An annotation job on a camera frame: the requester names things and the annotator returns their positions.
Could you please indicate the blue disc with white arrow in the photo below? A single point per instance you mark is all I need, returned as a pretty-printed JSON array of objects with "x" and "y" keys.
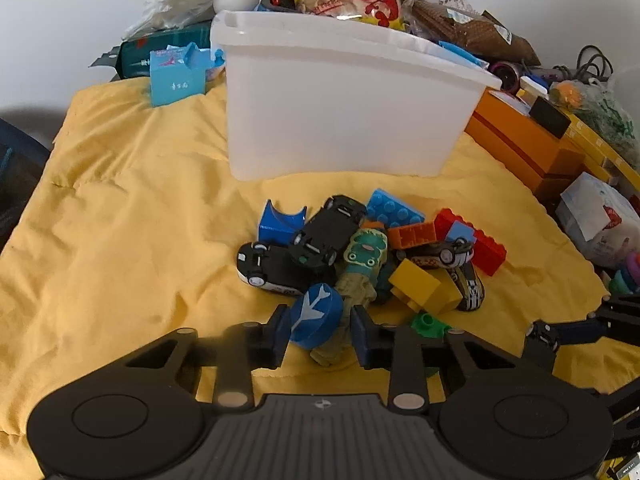
[{"x": 315, "y": 315}]

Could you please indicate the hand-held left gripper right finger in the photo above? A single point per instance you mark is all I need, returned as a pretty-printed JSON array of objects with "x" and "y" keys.
[{"x": 361, "y": 340}]

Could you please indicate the light blue small block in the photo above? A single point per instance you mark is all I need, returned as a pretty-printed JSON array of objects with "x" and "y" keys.
[{"x": 460, "y": 231}]

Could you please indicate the silver toy car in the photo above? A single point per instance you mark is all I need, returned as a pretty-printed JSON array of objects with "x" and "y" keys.
[{"x": 440, "y": 256}]

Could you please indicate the black rectangular block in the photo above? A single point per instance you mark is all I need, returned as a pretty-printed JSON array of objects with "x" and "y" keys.
[{"x": 550, "y": 117}]

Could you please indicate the teal package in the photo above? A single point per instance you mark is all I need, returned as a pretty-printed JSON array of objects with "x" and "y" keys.
[{"x": 145, "y": 57}]

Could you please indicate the orange cardboard box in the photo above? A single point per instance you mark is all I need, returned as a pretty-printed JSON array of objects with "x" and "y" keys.
[
  {"x": 520, "y": 135},
  {"x": 515, "y": 167}
]

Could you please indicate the yellow flat box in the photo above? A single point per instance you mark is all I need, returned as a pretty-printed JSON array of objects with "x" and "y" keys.
[{"x": 595, "y": 147}]

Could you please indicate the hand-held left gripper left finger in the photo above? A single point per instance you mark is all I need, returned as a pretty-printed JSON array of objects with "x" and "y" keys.
[{"x": 277, "y": 337}]

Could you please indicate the white plastic storage bin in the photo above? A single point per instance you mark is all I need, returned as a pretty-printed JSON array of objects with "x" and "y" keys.
[{"x": 325, "y": 110}]

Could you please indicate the black and green toy car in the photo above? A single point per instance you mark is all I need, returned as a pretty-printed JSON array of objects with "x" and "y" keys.
[{"x": 325, "y": 230}]

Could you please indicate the white pouch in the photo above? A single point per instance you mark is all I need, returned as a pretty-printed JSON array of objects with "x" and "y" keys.
[{"x": 590, "y": 210}]

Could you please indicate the black and white toy car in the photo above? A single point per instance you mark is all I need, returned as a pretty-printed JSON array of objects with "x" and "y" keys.
[{"x": 280, "y": 267}]

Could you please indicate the yellow building brick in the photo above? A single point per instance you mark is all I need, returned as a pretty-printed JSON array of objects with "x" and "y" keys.
[{"x": 417, "y": 282}]

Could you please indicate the green dinosaur figure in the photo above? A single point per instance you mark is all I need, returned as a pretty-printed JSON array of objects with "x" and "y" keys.
[{"x": 367, "y": 255}]

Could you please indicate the red studded building brick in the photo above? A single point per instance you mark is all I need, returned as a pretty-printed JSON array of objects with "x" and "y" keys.
[{"x": 487, "y": 255}]

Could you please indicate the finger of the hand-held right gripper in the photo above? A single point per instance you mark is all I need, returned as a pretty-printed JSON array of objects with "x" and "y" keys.
[
  {"x": 622, "y": 400},
  {"x": 542, "y": 342}
]

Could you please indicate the black and red toy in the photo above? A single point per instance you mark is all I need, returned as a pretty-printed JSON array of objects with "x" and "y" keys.
[{"x": 276, "y": 1}]

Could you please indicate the light blue tissue box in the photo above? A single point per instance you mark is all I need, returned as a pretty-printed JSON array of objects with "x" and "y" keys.
[{"x": 175, "y": 77}]

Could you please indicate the white plush toy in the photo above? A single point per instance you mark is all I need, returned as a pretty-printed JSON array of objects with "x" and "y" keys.
[{"x": 175, "y": 0}]

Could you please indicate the green small building brick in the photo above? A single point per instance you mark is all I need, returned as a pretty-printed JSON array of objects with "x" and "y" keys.
[{"x": 427, "y": 325}]

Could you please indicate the blue studded building brick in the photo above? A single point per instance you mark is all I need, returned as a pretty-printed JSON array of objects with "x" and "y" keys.
[{"x": 395, "y": 210}]

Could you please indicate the striped toy car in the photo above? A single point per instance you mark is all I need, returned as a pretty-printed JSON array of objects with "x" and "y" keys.
[{"x": 470, "y": 287}]

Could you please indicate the orange building brick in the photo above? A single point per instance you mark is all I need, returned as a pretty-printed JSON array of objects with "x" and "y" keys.
[{"x": 412, "y": 236}]

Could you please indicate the yellow blanket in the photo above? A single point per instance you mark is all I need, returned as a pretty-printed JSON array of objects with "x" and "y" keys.
[{"x": 125, "y": 210}]

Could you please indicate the brown wrapped package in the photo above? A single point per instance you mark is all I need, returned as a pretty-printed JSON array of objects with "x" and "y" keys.
[{"x": 465, "y": 27}]

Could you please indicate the white and blue small box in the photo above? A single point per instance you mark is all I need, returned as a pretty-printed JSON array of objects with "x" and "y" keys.
[{"x": 534, "y": 86}]

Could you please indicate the blue arch building block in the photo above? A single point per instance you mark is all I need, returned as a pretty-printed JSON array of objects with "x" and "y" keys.
[{"x": 275, "y": 227}]

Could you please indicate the purple roller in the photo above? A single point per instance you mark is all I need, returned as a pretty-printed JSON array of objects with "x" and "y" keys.
[{"x": 506, "y": 76}]

